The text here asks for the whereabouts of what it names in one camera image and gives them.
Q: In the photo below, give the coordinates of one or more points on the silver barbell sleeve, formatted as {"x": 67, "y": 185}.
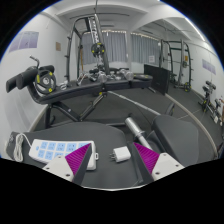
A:
{"x": 135, "y": 128}

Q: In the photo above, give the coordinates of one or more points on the small purple wall poster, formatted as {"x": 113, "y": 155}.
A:
{"x": 209, "y": 66}

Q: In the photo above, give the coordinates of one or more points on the thin silver bar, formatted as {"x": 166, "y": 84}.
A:
{"x": 133, "y": 102}

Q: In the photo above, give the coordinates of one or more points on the white block charger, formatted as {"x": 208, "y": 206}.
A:
{"x": 121, "y": 154}

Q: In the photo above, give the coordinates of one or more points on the long ceiling light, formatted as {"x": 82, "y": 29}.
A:
{"x": 195, "y": 28}

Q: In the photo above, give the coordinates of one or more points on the white power strip blue sockets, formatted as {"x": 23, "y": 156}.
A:
{"x": 50, "y": 150}

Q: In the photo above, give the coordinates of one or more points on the grey window curtain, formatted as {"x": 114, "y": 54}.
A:
{"x": 145, "y": 49}
{"x": 115, "y": 48}

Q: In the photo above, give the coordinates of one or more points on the black upright panel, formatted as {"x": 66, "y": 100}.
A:
{"x": 156, "y": 78}

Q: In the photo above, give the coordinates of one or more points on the black squat rack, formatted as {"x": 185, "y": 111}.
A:
{"x": 185, "y": 63}

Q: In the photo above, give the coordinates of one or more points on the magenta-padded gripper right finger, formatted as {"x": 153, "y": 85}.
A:
{"x": 146, "y": 159}

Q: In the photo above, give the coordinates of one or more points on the black exercise machines group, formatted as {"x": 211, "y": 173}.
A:
{"x": 210, "y": 100}

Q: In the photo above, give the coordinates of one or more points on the black padded seat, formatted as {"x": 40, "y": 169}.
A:
{"x": 176, "y": 136}

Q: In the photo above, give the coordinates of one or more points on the black square pad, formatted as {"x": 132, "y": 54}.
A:
{"x": 11, "y": 143}

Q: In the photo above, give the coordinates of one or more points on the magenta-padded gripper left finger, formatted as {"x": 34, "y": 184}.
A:
{"x": 77, "y": 159}

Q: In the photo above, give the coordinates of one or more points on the silver dumbbells group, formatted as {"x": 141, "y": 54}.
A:
{"x": 128, "y": 75}

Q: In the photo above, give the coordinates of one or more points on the brown wall board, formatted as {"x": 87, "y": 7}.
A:
{"x": 58, "y": 46}

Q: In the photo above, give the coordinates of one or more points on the black weight plate yellow marks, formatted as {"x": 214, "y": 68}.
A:
{"x": 97, "y": 49}
{"x": 45, "y": 81}

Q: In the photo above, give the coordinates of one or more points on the black weight bench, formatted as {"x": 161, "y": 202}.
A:
{"x": 83, "y": 90}

